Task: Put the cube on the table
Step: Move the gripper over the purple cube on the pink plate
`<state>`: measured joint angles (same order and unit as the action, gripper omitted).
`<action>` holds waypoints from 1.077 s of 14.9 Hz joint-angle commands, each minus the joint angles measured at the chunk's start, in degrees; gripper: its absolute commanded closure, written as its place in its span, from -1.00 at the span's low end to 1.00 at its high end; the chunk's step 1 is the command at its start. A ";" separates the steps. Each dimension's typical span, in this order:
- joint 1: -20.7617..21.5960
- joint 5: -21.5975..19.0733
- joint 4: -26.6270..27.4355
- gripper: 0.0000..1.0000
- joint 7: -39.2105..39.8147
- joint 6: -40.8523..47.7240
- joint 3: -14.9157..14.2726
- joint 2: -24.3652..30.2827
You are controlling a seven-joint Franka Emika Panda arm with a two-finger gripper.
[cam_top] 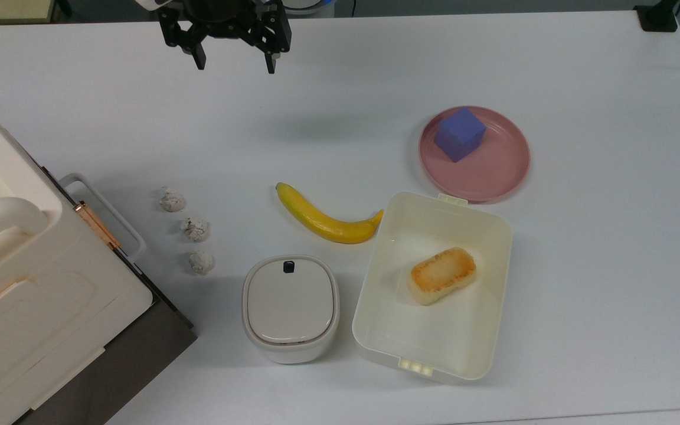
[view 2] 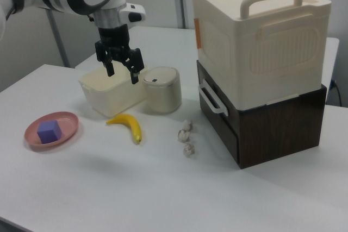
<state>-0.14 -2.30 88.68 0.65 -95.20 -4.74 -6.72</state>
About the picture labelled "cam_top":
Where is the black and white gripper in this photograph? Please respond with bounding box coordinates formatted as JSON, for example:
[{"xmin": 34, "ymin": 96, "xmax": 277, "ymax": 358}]
[{"xmin": 158, "ymin": 0, "xmax": 293, "ymax": 75}]

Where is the blue purple cube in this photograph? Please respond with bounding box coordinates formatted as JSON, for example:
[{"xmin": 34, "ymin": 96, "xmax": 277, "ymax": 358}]
[{"xmin": 434, "ymin": 107, "xmax": 487, "ymax": 163}]

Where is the pink round plate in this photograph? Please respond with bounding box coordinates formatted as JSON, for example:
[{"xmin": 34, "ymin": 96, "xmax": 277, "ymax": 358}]
[{"xmin": 419, "ymin": 106, "xmax": 531, "ymax": 204}]

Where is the crumpled grey white ball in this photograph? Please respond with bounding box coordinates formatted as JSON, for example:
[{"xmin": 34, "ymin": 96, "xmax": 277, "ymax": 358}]
[
  {"xmin": 159, "ymin": 187, "xmax": 186, "ymax": 213},
  {"xmin": 188, "ymin": 250, "xmax": 215, "ymax": 276},
  {"xmin": 181, "ymin": 217, "xmax": 210, "ymax": 243}
]

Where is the yellow banana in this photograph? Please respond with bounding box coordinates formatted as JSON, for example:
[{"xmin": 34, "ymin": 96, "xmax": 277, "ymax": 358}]
[{"xmin": 275, "ymin": 182, "xmax": 385, "ymax": 244}]

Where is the copper metal bar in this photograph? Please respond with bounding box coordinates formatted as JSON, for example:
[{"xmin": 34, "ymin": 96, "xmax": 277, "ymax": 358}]
[{"xmin": 73, "ymin": 201, "xmax": 121, "ymax": 251}]

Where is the yellow side table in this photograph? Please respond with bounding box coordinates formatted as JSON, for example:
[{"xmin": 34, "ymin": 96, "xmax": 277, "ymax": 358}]
[{"xmin": 0, "ymin": 0, "xmax": 58, "ymax": 25}]

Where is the small cream lidded container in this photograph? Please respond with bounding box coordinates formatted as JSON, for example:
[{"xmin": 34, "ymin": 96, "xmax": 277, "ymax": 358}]
[{"xmin": 241, "ymin": 254, "xmax": 341, "ymax": 364}]

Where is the toasted bread piece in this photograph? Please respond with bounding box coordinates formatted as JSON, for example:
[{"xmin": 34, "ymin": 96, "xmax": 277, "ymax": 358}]
[{"xmin": 407, "ymin": 247, "xmax": 477, "ymax": 306}]

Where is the dark brown oven door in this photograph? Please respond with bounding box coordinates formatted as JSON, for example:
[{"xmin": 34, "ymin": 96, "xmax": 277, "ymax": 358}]
[{"xmin": 14, "ymin": 165, "xmax": 198, "ymax": 425}]

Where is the cream plastic open container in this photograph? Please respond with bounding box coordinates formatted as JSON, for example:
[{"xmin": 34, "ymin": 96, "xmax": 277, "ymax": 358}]
[{"xmin": 352, "ymin": 191, "xmax": 513, "ymax": 384}]

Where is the cream white oven appliance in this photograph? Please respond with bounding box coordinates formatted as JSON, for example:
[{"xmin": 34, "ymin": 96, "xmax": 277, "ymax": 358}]
[{"xmin": 0, "ymin": 87, "xmax": 155, "ymax": 425}]

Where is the black table clamp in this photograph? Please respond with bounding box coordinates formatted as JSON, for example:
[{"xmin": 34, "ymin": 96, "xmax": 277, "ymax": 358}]
[{"xmin": 633, "ymin": 0, "xmax": 680, "ymax": 32}]

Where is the white oven door handle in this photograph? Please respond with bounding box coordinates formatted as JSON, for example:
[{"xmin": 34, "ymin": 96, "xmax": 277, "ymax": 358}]
[{"xmin": 58, "ymin": 172, "xmax": 147, "ymax": 261}]

